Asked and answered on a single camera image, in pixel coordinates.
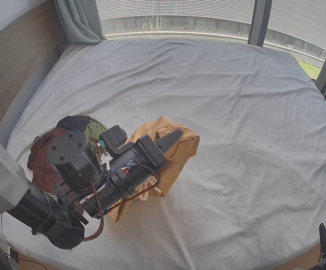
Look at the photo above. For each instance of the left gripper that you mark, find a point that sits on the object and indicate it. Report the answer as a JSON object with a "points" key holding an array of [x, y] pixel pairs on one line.
{"points": [[123, 170]]}

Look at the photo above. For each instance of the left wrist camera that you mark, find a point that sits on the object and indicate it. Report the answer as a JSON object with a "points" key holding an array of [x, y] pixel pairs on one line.
{"points": [[113, 138]]}

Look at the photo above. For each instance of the black garment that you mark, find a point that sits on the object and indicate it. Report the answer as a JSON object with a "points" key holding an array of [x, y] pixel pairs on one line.
{"points": [[70, 122]]}

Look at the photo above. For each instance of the bed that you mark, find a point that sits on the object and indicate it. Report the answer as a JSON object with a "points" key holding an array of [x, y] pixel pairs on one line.
{"points": [[208, 94]]}

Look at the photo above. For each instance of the green garment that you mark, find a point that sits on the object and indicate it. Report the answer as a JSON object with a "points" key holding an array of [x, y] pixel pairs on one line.
{"points": [[95, 129]]}

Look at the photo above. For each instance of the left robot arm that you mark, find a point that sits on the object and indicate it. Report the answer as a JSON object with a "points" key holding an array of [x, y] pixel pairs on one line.
{"points": [[70, 156]]}

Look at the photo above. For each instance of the brown shorts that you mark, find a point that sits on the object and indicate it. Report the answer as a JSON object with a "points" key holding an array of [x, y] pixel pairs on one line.
{"points": [[40, 167]]}

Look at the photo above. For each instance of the tan shorts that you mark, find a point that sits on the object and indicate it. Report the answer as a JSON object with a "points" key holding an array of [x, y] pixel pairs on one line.
{"points": [[177, 167]]}

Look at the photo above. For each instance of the window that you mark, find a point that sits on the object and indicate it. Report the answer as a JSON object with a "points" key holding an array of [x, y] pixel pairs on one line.
{"points": [[180, 7]]}

